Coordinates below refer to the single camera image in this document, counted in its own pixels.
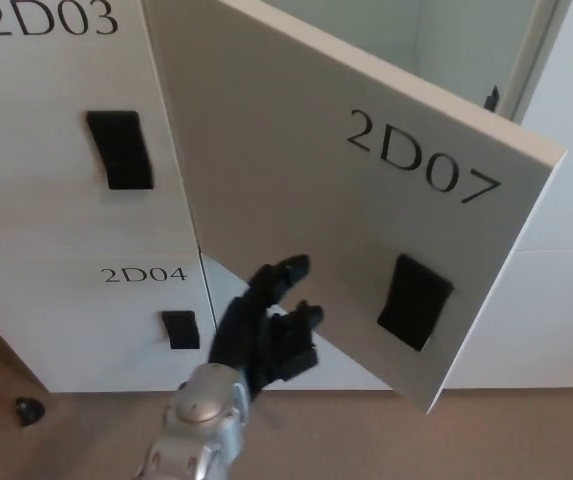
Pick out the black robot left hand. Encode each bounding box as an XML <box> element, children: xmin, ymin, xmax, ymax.
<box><xmin>208</xmin><ymin>253</ymin><xmax>325</xmax><ymax>404</ymax></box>

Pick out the white cabinet door 2D07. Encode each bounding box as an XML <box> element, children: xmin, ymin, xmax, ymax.
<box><xmin>142</xmin><ymin>0</ymin><xmax>568</xmax><ymax>416</ymax></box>

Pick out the black floor door stopper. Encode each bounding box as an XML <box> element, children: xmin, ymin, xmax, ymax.
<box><xmin>13</xmin><ymin>395</ymin><xmax>47</xmax><ymax>428</ymax></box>

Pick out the white cabinet door 2D03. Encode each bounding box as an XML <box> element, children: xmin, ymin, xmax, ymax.
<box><xmin>0</xmin><ymin>0</ymin><xmax>203</xmax><ymax>257</ymax></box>

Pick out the white open cabinet compartment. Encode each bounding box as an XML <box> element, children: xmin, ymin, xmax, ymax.
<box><xmin>217</xmin><ymin>0</ymin><xmax>573</xmax><ymax>126</ymax></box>

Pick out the black cabinet door latch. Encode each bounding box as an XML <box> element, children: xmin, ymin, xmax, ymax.
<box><xmin>482</xmin><ymin>85</ymin><xmax>502</xmax><ymax>114</ymax></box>

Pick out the black recessed door handle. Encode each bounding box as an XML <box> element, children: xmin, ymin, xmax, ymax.
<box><xmin>160</xmin><ymin>309</ymin><xmax>202</xmax><ymax>351</ymax></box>
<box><xmin>376</xmin><ymin>252</ymin><xmax>455</xmax><ymax>353</ymax></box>
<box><xmin>84</xmin><ymin>109</ymin><xmax>157</xmax><ymax>192</ymax></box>

